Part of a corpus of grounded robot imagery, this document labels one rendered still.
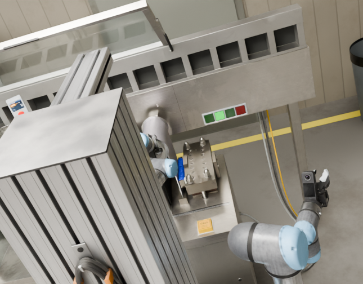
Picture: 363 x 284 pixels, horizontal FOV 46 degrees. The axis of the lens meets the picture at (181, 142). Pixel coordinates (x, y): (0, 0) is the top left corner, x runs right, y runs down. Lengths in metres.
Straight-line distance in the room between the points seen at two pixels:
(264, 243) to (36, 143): 0.71
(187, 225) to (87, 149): 1.54
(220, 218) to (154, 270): 1.34
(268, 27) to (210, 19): 1.88
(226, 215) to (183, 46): 0.89
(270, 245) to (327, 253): 1.92
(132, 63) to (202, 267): 1.12
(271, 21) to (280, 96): 0.43
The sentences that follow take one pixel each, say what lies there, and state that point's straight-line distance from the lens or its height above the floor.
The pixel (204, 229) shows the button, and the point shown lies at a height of 0.92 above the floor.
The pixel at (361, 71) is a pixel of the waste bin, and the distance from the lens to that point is 4.03.
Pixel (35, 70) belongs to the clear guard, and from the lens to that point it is 2.34.
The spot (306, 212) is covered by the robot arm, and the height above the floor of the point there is 1.25.
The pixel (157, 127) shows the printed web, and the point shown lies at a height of 1.30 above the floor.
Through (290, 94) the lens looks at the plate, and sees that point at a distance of 2.48.
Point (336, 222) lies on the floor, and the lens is 3.36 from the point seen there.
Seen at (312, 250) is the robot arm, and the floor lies 1.13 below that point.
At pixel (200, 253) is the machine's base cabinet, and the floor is 0.77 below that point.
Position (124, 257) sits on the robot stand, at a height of 1.79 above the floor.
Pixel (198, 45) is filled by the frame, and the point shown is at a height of 1.61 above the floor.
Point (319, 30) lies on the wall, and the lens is 4.43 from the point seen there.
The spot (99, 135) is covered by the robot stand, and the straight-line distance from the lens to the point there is 0.76.
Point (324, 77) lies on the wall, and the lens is 4.63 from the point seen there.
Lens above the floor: 2.36
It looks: 30 degrees down
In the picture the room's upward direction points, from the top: 18 degrees counter-clockwise
